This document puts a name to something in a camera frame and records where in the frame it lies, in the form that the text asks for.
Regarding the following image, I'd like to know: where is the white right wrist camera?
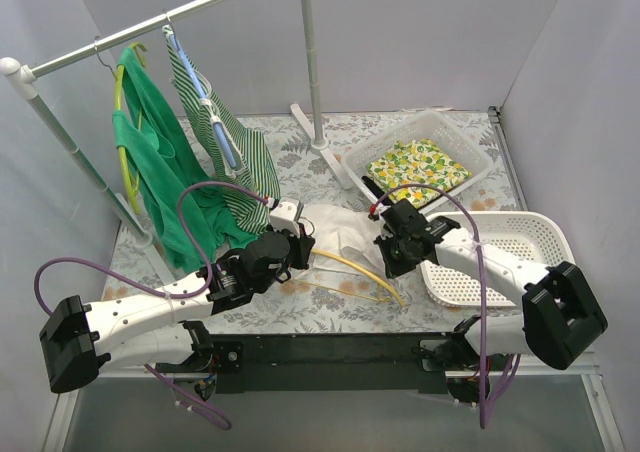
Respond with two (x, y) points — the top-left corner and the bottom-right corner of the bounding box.
(368, 204), (385, 235)

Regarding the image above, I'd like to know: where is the white oval perforated basket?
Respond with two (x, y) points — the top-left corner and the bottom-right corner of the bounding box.
(421, 211), (575, 307)

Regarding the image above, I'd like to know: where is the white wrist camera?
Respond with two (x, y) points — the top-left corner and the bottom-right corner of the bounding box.
(368, 204), (385, 235)
(266, 198), (304, 237)

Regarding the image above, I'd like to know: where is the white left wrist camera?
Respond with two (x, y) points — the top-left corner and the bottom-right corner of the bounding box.
(266, 198), (304, 237)

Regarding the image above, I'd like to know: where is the light blue plastic hanger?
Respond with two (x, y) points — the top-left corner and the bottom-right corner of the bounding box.
(163, 11), (245, 178)

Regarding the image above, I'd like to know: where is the lemon print folded cloth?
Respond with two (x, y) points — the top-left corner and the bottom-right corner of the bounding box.
(366, 139), (473, 193)

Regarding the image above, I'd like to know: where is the floral fern patterned tablecloth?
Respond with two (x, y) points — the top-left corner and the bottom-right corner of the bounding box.
(207, 111), (520, 335)

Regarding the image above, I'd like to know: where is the yellow plastic hanger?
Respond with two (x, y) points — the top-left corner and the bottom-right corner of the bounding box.
(294, 248), (406, 307)

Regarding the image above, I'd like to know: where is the green white striped tank top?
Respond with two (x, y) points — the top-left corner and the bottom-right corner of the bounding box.
(160, 25), (283, 236)

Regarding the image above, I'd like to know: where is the lime green plastic hanger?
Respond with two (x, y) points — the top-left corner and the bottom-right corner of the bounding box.
(93, 36), (140, 215)

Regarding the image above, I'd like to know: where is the white rectangular plastic basket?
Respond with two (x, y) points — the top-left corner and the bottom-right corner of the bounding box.
(342, 110), (494, 204)

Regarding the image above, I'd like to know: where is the white metal clothes rack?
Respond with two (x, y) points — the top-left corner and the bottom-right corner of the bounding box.
(0, 0), (357, 251)

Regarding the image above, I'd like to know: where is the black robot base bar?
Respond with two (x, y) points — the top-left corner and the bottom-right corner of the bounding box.
(209, 332), (480, 394)

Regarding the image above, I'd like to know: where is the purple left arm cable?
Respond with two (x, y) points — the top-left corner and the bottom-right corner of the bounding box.
(33, 181), (279, 431)

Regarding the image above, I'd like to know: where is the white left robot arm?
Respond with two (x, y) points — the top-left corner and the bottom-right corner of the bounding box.
(39, 230), (315, 394)

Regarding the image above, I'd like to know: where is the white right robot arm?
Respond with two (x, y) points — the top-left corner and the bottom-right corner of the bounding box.
(369, 200), (608, 370)

